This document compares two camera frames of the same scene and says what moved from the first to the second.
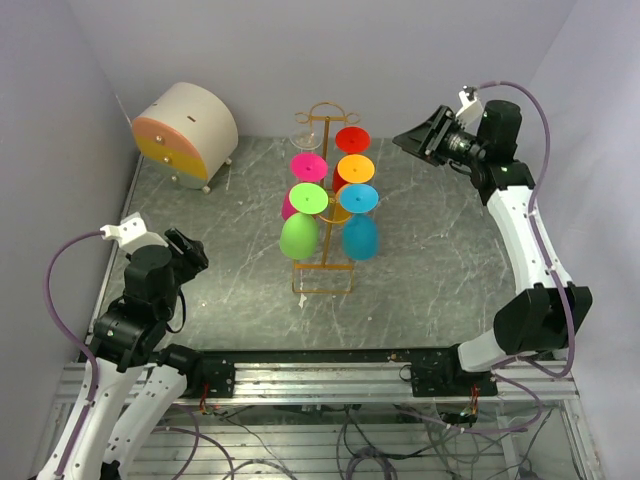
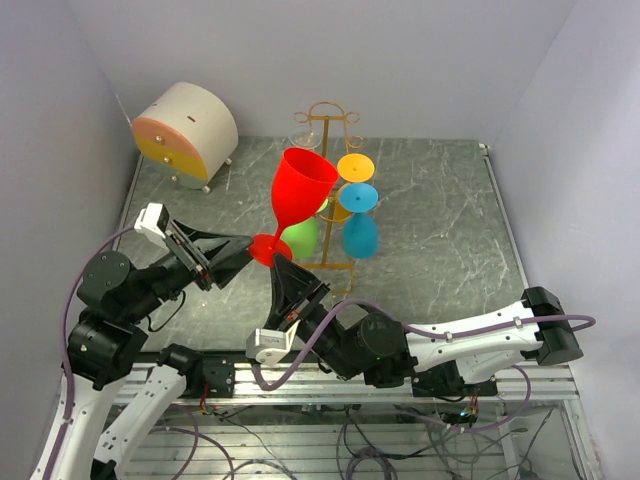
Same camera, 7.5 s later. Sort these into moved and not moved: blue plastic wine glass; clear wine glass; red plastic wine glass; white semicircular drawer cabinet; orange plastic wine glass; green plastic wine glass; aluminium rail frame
Moved: red plastic wine glass
Not moved: white semicircular drawer cabinet; green plastic wine glass; clear wine glass; orange plastic wine glass; aluminium rail frame; blue plastic wine glass
